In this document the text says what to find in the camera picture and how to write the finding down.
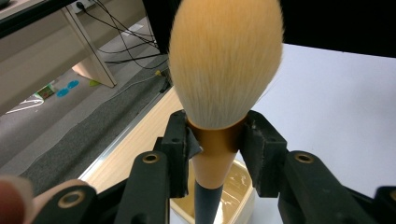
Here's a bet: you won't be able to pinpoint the square wooden cup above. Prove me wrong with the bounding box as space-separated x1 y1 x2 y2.
169 158 257 224

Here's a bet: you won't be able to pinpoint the beige desk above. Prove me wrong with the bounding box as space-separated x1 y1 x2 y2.
0 0 148 117

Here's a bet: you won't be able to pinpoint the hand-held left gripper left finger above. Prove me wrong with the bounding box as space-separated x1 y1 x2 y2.
154 109 204 199

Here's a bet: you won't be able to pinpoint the wooden table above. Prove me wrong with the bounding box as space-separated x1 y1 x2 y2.
84 87 194 194

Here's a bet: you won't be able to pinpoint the pair of blue discs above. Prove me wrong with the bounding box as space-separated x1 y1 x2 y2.
55 79 80 98

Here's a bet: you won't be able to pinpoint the makeup brush with black handle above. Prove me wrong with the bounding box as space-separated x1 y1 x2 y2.
167 0 285 224

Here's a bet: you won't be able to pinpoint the black floor cables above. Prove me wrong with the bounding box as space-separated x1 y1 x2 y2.
74 0 172 71

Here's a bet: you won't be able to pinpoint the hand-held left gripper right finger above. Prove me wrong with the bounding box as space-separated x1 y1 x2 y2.
239 109 289 199

